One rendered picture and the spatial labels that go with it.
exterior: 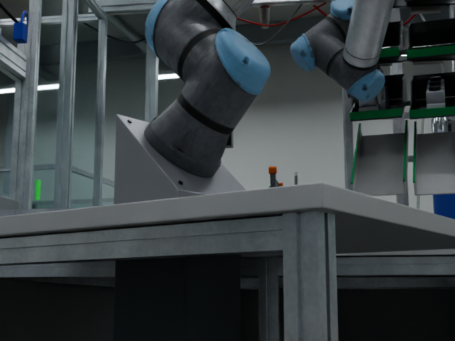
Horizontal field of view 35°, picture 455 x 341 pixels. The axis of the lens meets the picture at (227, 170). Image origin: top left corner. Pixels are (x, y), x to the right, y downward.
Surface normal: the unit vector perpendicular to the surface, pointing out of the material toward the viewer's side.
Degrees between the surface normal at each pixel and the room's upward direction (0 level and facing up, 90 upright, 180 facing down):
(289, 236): 90
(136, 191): 90
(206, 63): 88
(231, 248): 90
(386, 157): 45
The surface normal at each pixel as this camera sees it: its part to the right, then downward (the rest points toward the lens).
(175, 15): -0.40, -0.34
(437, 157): -0.22, -0.82
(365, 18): -0.47, 0.64
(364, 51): -0.15, 0.73
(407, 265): -0.14, -0.18
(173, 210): -0.59, -0.15
